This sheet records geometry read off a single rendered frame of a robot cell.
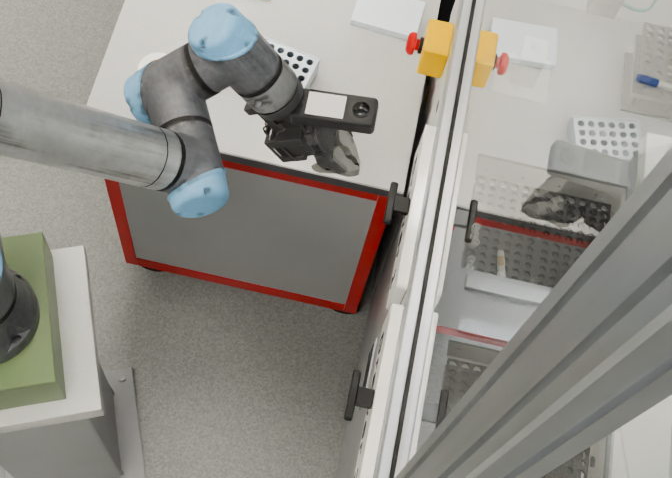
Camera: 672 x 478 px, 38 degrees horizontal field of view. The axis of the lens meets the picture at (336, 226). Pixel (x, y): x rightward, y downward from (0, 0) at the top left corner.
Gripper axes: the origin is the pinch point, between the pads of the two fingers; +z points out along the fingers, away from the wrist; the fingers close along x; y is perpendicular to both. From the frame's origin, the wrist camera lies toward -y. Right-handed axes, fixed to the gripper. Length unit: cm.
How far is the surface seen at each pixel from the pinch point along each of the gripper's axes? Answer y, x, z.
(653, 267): -62, 52, -69
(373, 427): -4.4, 36.1, 10.9
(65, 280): 48, 19, -5
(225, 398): 71, 13, 71
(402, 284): -4.7, 14.1, 11.2
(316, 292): 49, -11, 66
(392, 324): -4.4, 20.6, 10.9
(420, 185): -4.7, -2.9, 11.1
